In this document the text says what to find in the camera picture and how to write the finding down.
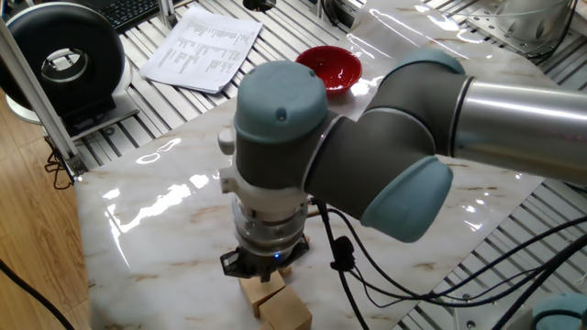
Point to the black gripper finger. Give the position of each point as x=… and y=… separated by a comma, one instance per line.
x=234, y=266
x=300, y=249

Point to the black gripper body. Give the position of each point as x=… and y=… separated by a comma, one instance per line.
x=268, y=261

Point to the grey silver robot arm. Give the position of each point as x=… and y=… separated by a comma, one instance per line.
x=367, y=151

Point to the white printed paper stack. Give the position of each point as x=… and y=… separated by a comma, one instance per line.
x=197, y=55

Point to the small wooden cube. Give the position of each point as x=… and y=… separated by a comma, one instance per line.
x=307, y=239
x=285, y=271

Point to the white marble pattern board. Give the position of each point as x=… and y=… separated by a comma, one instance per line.
x=160, y=206

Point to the red glossy bowl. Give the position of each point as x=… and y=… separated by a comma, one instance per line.
x=339, y=69

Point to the short metal upright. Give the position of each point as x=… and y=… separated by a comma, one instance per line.
x=167, y=14

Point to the black computer keyboard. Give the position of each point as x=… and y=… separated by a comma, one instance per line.
x=128, y=11

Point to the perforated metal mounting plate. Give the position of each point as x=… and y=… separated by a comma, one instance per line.
x=486, y=20

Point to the white wrist mount housing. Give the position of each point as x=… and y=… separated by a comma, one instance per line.
x=257, y=194

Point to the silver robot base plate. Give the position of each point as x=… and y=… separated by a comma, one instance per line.
x=486, y=316

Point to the aluminium frame post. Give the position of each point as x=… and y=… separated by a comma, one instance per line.
x=41, y=105

